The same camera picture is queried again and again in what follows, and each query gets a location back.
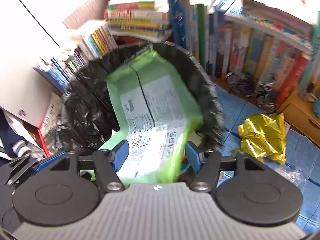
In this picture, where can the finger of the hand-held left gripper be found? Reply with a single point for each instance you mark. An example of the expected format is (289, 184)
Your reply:
(43, 165)

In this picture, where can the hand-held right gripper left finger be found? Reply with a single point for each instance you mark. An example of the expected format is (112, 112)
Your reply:
(121, 156)

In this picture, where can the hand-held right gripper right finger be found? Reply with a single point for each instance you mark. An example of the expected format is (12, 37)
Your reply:
(193, 156)

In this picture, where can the black trash bin with liner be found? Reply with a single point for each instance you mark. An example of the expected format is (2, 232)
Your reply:
(82, 115)

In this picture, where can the green plastic bag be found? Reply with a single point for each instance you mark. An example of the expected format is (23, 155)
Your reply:
(155, 100)

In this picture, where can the large gold foil wrapper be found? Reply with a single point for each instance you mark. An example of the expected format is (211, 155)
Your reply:
(263, 137)

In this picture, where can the clear plastic wrapper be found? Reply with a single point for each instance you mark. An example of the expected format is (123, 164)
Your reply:
(292, 176)

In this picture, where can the row of leaning books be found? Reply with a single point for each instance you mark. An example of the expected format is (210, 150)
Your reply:
(82, 52)

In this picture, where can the long row of upright books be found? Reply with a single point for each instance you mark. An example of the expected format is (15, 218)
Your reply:
(237, 47)

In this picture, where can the stack of lying books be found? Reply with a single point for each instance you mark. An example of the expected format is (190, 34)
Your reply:
(137, 17)

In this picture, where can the upright books on drawer box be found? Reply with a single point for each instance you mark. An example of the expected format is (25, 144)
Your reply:
(311, 62)

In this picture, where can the dark blue striped jacket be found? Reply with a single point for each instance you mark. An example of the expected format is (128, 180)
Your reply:
(15, 135)

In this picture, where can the miniature metal bicycle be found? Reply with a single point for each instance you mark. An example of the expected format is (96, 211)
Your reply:
(265, 97)

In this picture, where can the white furniture panel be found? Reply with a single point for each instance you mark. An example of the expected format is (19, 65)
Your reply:
(25, 67)

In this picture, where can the wooden drawer box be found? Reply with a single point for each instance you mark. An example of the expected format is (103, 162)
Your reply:
(300, 115)

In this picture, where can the blue yarn ball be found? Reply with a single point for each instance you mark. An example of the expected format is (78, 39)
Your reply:
(316, 108)

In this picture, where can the patterned flat book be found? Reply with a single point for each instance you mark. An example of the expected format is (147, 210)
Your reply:
(270, 32)

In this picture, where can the grid board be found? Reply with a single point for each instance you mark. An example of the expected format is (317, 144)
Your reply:
(85, 12)

